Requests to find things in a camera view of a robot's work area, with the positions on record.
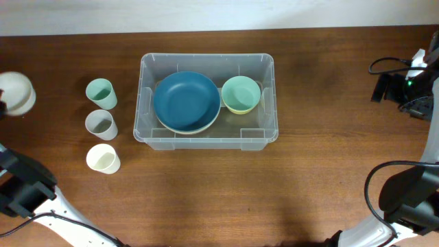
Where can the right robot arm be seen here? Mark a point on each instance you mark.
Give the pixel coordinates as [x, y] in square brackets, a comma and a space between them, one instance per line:
[408, 201]

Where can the yellow bowl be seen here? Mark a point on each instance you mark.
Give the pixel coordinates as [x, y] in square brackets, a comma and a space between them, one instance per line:
[239, 108]

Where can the white small bowl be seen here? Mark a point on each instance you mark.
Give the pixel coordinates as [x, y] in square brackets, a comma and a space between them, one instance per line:
[17, 93]

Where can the cream white cup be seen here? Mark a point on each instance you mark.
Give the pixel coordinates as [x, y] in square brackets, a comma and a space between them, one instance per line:
[103, 158]

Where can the mint green bowl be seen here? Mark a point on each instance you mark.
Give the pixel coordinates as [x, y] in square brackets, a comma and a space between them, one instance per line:
[241, 89]

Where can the mint green cup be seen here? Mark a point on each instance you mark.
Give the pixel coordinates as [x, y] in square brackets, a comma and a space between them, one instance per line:
[101, 92]

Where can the dark blue bowl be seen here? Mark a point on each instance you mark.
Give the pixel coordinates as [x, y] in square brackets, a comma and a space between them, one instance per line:
[185, 97]

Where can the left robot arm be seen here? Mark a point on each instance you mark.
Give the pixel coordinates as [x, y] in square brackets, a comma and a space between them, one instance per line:
[31, 192]

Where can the clear plastic storage bin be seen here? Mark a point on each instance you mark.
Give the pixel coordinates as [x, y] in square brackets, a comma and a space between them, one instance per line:
[249, 132]

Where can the grey translucent cup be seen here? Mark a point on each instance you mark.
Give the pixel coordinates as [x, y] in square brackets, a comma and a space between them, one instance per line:
[101, 124]

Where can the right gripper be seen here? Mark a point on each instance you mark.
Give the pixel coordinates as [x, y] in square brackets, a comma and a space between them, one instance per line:
[395, 81]

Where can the large beige bowl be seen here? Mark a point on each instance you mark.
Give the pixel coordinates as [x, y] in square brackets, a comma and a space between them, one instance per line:
[196, 127]

